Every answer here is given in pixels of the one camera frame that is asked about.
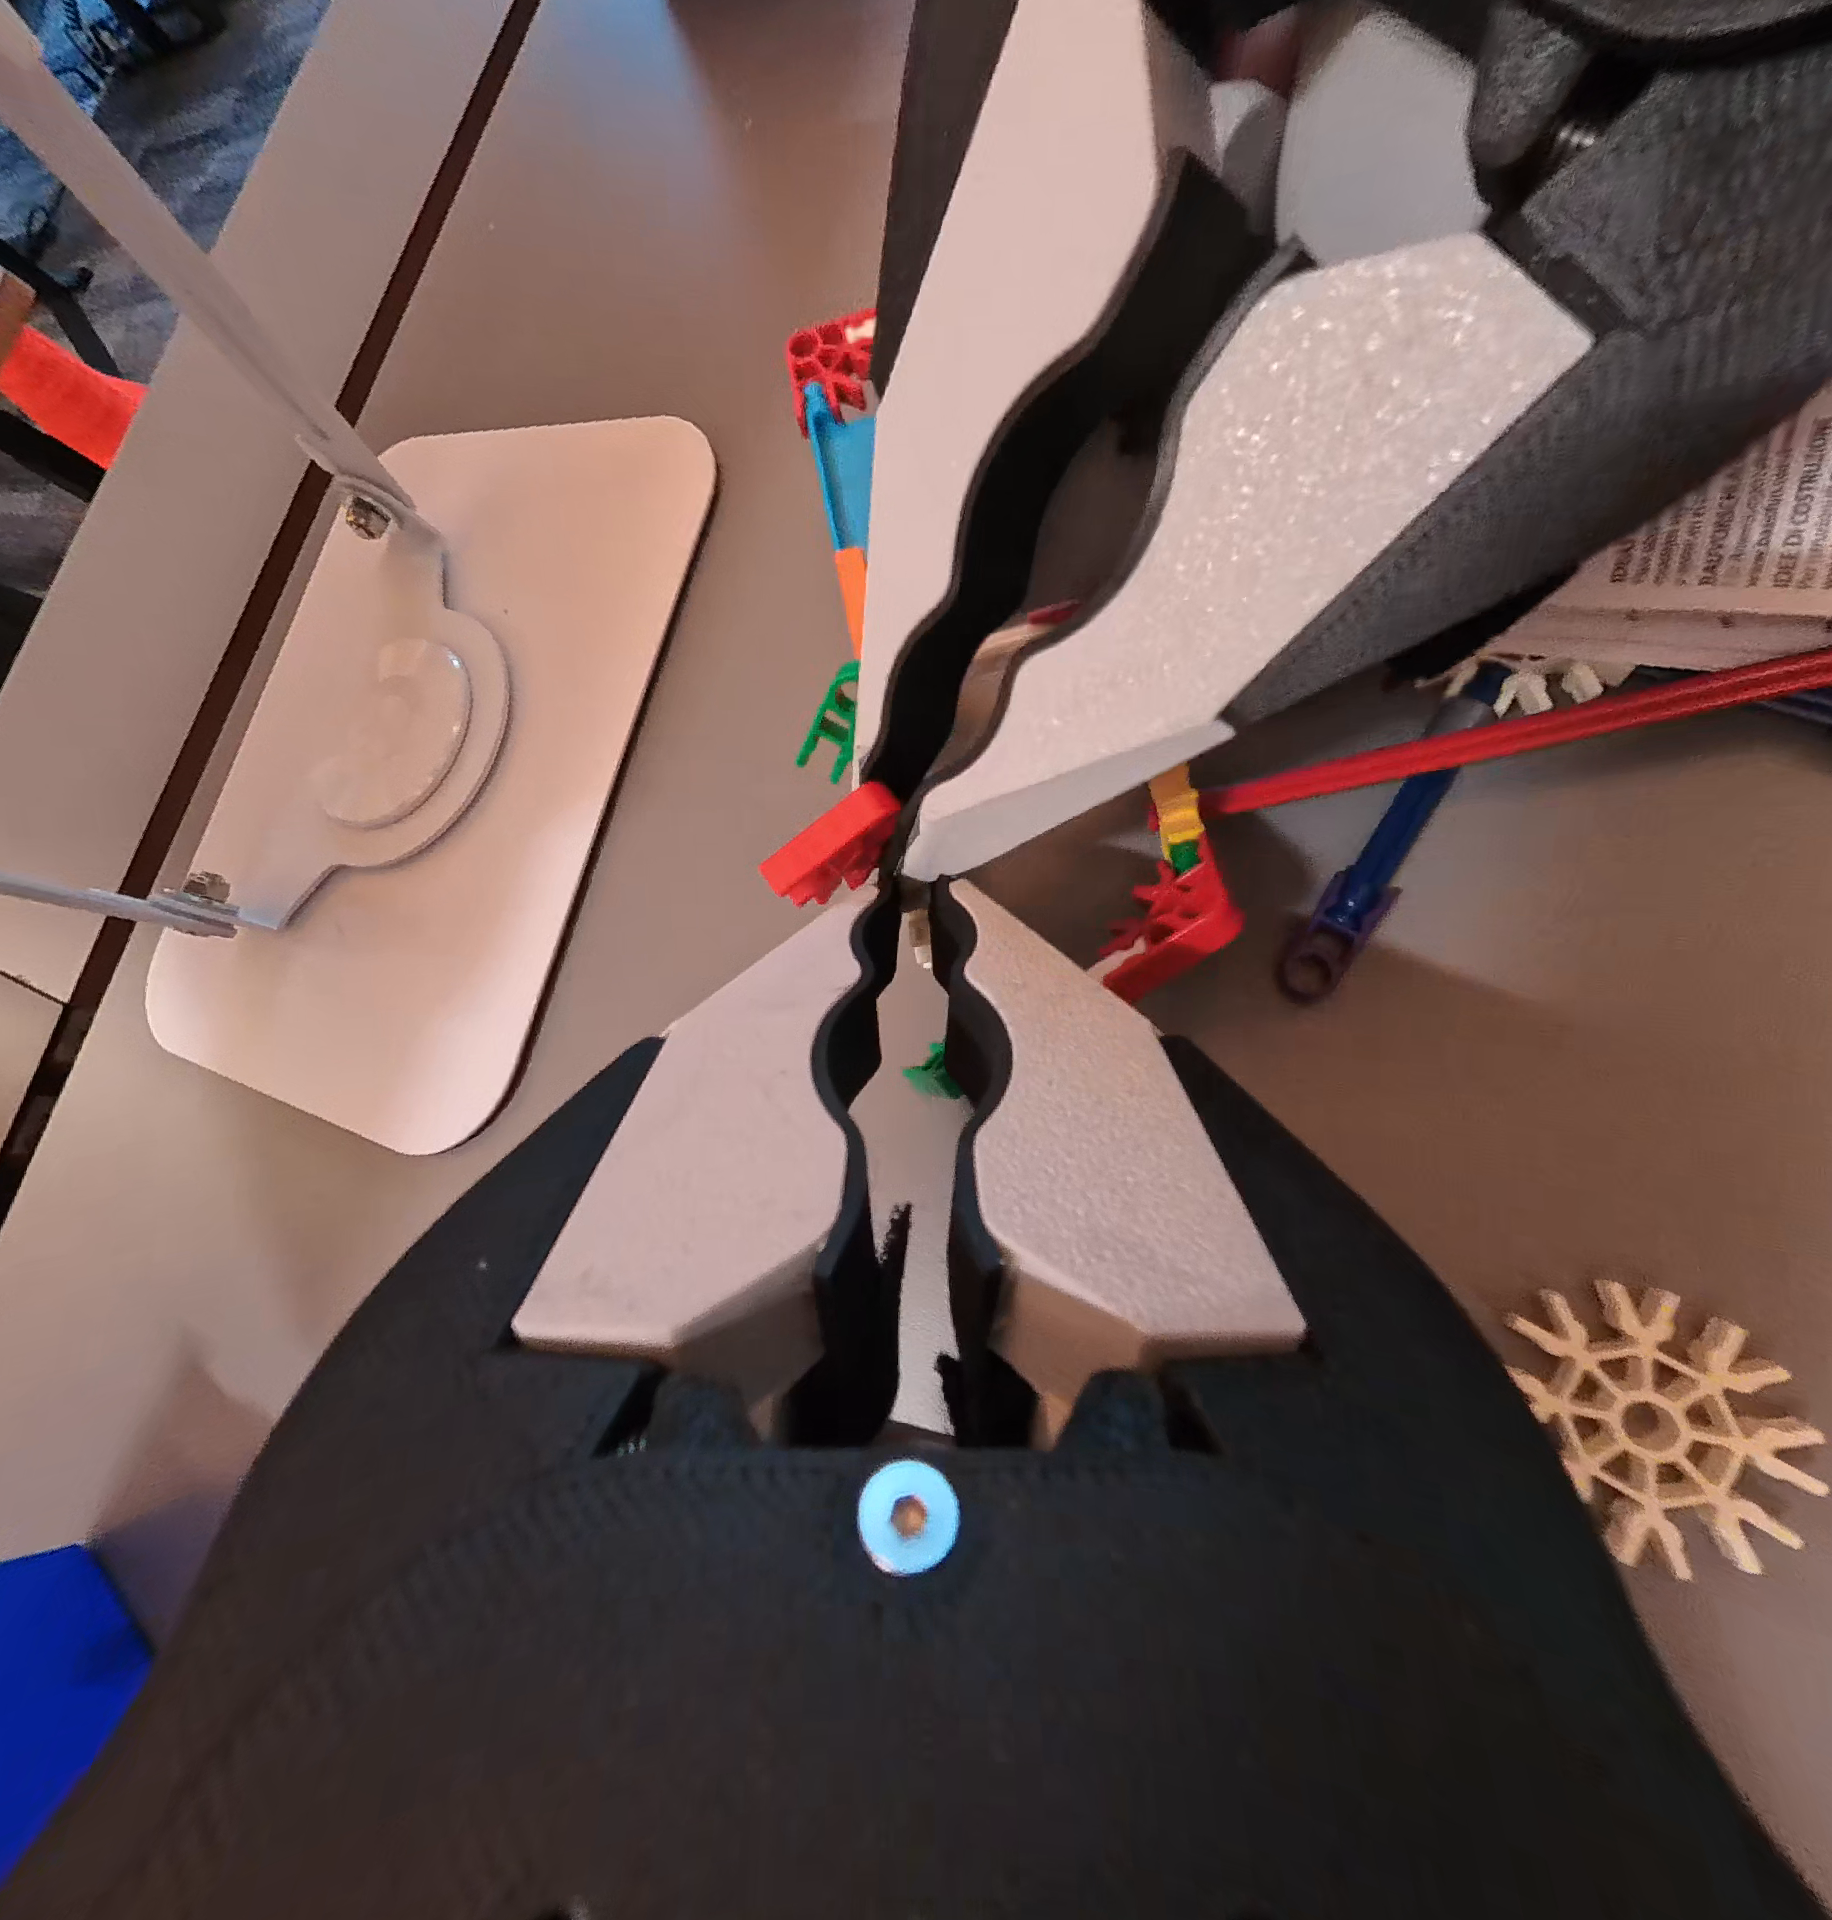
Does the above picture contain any blue rod snowflake assembly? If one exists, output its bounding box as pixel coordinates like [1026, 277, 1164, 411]
[1277, 652, 1832, 1003]

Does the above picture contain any cream snowflake connector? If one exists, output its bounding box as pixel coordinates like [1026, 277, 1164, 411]
[1503, 1278, 1832, 1582]

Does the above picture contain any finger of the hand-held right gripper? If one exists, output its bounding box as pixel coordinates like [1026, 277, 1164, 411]
[853, 0, 1289, 796]
[905, 13, 1594, 881]

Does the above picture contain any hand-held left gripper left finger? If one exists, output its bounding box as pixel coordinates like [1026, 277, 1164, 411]
[511, 883, 895, 1449]

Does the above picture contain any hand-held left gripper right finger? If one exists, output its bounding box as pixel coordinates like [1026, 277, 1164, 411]
[933, 879, 1311, 1449]

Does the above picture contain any blue plastic bin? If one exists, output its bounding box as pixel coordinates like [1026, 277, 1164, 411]
[0, 1544, 160, 1920]

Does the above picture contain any orange strap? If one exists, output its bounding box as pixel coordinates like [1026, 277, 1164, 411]
[0, 322, 151, 468]

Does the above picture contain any multicolour toy construction model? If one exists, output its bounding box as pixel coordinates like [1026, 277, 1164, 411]
[787, 310, 1832, 1098]

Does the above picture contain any white instruction leaflet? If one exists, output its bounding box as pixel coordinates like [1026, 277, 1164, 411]
[1487, 343, 1832, 678]

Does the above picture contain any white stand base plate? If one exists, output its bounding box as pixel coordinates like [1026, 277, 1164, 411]
[143, 418, 721, 1158]

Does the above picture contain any clear acrylic bracket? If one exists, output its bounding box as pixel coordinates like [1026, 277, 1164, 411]
[231, 508, 515, 936]

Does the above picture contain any red corner connector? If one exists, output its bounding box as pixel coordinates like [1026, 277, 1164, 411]
[759, 782, 909, 910]

